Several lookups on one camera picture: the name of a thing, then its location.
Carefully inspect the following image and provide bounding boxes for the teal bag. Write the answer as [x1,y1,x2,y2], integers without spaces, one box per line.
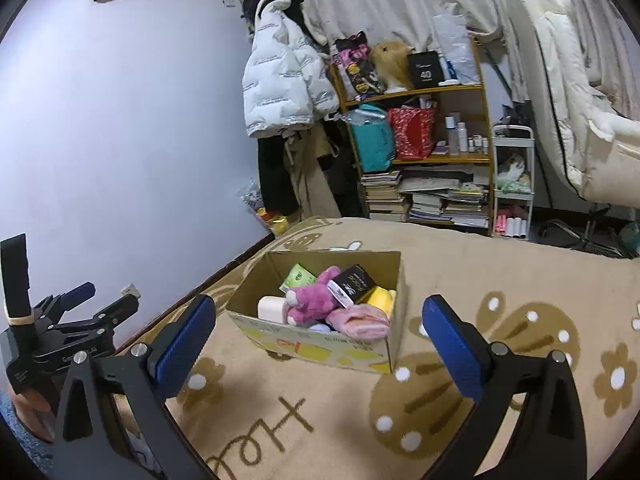
[347,105,396,173]

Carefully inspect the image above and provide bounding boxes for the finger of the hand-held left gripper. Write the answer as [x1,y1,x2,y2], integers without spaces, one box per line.
[32,281,97,321]
[55,294,141,336]

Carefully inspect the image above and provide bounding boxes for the pink plush bear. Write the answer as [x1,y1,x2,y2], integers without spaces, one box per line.
[286,266,343,325]

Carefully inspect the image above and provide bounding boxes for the black packet with white band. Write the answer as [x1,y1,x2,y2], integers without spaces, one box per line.
[327,264,377,308]

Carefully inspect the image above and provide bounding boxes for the black gift box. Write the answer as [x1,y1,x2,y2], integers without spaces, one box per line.
[407,51,446,91]

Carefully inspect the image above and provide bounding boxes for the person's left forearm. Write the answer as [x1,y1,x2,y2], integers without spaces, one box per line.
[0,395,56,476]

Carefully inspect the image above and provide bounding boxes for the white puffer jacket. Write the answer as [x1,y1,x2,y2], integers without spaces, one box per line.
[242,0,341,138]

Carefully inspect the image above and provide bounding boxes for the black hanging garment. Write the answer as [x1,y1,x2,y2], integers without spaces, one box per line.
[320,125,363,218]

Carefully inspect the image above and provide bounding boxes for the beige patterned blanket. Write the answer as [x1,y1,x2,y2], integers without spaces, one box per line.
[115,215,640,480]

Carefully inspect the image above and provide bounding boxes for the pile of patterned packets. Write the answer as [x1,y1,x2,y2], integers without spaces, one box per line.
[332,32,376,102]

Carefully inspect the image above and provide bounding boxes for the beige hanging coat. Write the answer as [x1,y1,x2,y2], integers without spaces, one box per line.
[285,125,341,221]

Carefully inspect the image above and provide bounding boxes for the pale pink roll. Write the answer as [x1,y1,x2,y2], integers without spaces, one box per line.
[257,296,291,323]

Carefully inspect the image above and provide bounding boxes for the blonde wig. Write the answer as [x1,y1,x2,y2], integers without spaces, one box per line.
[370,40,416,93]

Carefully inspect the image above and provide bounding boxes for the row of cosmetic bottles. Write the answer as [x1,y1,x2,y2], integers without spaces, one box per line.
[432,112,491,157]

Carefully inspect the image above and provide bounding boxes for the white trolley cart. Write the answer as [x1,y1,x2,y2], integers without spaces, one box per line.
[491,122,536,241]

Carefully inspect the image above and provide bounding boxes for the pink fuzzy slipper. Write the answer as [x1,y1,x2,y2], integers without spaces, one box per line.
[325,305,391,339]

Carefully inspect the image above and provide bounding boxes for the red patterned bag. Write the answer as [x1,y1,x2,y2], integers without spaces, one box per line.
[387,105,436,162]

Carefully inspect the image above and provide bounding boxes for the teal round object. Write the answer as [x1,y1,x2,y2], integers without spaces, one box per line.
[617,222,640,256]

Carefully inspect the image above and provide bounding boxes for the wooden shelf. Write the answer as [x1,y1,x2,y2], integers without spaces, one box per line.
[327,42,496,236]

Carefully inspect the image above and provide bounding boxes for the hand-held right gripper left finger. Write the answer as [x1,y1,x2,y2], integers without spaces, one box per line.
[50,294,218,480]

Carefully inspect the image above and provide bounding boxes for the black hanging trousers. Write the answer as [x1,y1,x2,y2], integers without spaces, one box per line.
[257,135,301,221]

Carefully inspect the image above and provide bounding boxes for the black hooded garment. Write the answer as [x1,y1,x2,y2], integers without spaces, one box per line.
[240,0,328,46]

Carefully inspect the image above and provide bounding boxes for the cardboard box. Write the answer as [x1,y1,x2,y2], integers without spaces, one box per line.
[225,250,406,376]

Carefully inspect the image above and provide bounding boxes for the green packet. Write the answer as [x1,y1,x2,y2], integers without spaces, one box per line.
[278,264,318,295]

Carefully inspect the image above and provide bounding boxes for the cream padded chair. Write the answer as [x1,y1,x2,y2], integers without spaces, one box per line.
[537,110,640,258]

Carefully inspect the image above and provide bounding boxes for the calico cat plush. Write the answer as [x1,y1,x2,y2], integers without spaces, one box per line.
[497,155,526,181]

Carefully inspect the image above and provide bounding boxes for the green folded cloth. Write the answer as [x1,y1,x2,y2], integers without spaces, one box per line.
[495,177,532,196]

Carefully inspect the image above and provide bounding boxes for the white plastic bag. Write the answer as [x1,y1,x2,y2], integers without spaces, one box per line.
[432,12,476,86]

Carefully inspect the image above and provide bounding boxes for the stack of books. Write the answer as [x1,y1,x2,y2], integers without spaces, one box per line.
[360,165,491,228]

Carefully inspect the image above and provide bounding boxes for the row of pink white bottles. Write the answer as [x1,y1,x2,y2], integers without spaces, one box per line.
[494,212,528,240]

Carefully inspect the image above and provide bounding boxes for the person's left hand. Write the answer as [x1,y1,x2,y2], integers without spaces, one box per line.
[11,385,60,443]

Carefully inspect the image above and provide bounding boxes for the yellow plush toy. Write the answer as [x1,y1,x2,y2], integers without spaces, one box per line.
[367,286,397,318]

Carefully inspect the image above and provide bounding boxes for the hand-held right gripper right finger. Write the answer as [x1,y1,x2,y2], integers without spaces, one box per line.
[421,294,588,480]

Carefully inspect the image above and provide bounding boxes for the clear bag of toys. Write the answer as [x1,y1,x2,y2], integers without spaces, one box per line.
[237,177,291,236]

